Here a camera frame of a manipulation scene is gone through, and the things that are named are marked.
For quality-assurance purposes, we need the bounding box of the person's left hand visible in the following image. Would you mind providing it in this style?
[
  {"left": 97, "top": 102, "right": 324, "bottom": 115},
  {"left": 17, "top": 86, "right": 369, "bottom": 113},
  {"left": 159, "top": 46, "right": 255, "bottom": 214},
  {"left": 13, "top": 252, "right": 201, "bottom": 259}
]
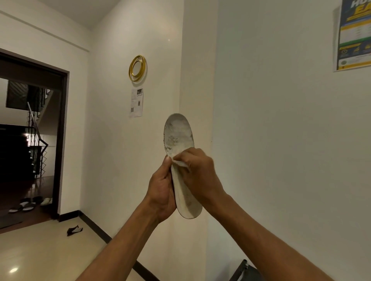
[{"left": 144, "top": 155, "right": 177, "bottom": 223}]

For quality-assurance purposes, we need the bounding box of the person's right hand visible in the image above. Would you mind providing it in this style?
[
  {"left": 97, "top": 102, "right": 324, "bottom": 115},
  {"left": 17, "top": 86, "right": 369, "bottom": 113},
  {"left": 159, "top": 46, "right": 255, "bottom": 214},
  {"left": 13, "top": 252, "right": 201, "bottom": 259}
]
[{"left": 172, "top": 147, "right": 227, "bottom": 209}]

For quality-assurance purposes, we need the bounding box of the white shoe insole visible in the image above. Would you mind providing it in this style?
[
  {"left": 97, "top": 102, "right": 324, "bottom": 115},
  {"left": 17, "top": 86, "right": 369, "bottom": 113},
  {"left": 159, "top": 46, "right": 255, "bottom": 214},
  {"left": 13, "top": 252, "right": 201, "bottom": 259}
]
[{"left": 163, "top": 113, "right": 203, "bottom": 219}]

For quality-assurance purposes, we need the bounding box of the person's right forearm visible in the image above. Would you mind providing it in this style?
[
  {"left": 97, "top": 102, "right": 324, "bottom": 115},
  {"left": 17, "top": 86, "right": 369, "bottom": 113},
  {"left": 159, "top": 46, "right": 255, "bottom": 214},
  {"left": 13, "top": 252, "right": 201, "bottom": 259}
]
[{"left": 207, "top": 192, "right": 334, "bottom": 281}]

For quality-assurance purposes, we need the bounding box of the person's left forearm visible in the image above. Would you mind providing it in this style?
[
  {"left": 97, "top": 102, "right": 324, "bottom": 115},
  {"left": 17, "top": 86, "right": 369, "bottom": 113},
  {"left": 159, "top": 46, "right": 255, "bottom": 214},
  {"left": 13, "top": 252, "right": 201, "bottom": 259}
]
[{"left": 76, "top": 197, "right": 163, "bottom": 281}]

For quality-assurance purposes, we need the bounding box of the white paper notice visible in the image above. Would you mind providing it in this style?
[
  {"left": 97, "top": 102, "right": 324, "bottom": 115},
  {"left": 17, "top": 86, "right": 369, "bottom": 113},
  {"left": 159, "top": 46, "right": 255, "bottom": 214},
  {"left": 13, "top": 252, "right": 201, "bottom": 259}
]
[{"left": 129, "top": 88, "right": 144, "bottom": 118}]

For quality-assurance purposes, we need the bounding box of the dark chair part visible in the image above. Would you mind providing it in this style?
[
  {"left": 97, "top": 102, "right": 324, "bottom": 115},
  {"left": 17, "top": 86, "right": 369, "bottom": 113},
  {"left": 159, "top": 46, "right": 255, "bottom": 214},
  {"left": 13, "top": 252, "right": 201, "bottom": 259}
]
[{"left": 228, "top": 260, "right": 260, "bottom": 281}]

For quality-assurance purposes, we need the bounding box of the metal stair railing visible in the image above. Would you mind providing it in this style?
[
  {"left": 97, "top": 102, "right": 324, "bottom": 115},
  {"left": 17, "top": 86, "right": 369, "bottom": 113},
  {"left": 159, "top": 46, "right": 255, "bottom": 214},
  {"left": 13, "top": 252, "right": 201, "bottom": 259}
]
[{"left": 27, "top": 102, "right": 48, "bottom": 178}]

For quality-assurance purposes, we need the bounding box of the dark staircase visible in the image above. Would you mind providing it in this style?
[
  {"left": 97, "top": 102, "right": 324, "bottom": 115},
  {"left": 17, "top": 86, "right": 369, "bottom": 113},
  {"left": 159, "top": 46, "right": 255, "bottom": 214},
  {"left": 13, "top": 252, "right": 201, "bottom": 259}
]
[{"left": 0, "top": 124, "right": 44, "bottom": 181}]

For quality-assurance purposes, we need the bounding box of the blue and yellow poster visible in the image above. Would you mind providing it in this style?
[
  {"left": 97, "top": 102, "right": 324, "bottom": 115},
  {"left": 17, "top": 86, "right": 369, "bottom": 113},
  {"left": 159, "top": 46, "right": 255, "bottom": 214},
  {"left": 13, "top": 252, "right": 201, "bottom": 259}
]
[{"left": 333, "top": 0, "right": 371, "bottom": 72}]

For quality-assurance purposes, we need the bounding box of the gold ring wall ornament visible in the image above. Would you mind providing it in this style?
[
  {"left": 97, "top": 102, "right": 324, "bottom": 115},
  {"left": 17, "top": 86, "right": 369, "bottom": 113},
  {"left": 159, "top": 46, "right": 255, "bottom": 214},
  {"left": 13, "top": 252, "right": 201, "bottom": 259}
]
[{"left": 129, "top": 54, "right": 147, "bottom": 82}]

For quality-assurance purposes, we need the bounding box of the dark door frame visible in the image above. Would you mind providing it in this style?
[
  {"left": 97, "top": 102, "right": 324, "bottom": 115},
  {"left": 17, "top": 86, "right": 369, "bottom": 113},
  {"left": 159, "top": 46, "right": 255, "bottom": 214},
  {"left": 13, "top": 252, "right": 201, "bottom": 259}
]
[{"left": 0, "top": 49, "right": 71, "bottom": 220}]

